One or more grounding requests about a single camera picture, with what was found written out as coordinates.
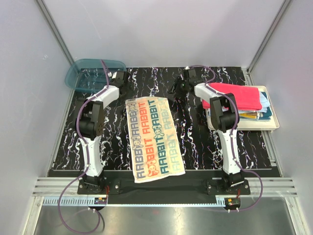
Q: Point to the brown yellow folded towel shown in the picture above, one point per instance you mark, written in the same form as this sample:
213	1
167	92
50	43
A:
250	115

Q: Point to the light blue towel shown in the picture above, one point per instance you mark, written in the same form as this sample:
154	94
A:
264	102

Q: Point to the left orange connector box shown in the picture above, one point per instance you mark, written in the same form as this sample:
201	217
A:
101	200

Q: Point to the aluminium front rail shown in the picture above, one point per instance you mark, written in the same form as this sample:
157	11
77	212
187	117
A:
51	188

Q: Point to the teal white folded towel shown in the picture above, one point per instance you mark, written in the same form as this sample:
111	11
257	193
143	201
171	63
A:
265	116

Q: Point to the right orange connector box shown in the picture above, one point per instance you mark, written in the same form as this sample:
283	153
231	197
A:
233	202

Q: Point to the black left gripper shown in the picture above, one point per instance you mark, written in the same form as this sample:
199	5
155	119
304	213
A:
122	97

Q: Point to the white rectangular tray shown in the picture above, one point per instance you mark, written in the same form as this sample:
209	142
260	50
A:
249	125

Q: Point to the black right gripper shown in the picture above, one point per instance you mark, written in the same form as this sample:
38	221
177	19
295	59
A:
174	88

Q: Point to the orange connector box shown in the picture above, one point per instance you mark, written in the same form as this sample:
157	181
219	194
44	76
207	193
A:
101	200
233	202

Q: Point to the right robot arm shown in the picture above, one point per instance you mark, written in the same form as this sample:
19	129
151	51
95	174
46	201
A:
224	116

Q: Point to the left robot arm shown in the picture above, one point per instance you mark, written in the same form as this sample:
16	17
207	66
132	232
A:
89	124

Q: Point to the white striped cloth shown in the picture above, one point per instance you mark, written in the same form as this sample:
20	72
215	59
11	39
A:
153	138

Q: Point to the teal round laundry basket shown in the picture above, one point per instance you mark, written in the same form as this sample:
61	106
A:
86	76

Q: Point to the red towel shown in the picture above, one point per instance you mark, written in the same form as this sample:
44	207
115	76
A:
247	98

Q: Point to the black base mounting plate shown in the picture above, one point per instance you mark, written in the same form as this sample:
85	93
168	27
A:
194	187

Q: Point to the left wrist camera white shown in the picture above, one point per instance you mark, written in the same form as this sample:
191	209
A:
111	74

